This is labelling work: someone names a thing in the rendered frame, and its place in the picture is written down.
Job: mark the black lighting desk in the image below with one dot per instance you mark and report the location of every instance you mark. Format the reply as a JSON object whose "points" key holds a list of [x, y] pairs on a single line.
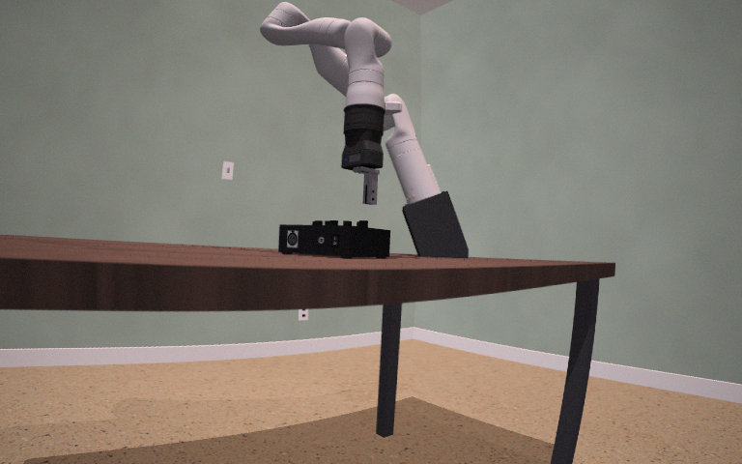
{"points": [[332, 239]]}

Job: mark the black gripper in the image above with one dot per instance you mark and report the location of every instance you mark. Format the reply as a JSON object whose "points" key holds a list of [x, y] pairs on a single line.
{"points": [[363, 128]]}

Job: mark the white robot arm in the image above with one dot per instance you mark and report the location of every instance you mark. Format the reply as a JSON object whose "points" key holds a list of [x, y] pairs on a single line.
{"points": [[323, 35]]}

